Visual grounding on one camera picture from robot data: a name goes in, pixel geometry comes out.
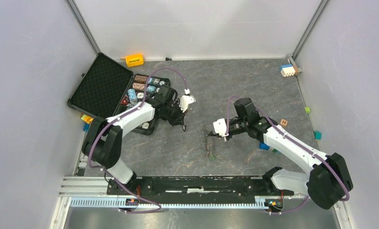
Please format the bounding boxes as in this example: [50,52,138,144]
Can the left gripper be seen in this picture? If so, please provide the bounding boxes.
[164,100,188,127]

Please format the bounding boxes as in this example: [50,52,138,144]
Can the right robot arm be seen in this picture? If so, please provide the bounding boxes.
[208,97,353,209]

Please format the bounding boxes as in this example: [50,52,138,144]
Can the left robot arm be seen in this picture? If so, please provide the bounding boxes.
[82,85,195,195]

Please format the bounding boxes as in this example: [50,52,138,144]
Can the blue green toy block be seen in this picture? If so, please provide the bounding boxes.
[259,142,279,153]

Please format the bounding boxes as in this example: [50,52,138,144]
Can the yellow toy block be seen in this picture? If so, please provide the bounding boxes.
[125,53,144,68]

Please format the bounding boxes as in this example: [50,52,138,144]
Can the black poker chip case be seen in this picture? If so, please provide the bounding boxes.
[67,53,171,135]

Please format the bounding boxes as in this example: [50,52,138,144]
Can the small wooden block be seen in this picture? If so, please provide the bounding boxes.
[280,119,288,127]

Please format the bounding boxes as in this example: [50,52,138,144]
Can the yellow blue blocks at left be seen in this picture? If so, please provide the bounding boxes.
[81,114,93,132]

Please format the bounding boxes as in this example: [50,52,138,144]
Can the blue white toy block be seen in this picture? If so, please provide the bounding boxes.
[280,64,296,77]

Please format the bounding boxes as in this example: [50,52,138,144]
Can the small teal cube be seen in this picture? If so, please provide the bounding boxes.
[313,130,322,141]

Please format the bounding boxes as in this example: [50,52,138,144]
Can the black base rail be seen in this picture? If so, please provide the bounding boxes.
[106,175,295,205]

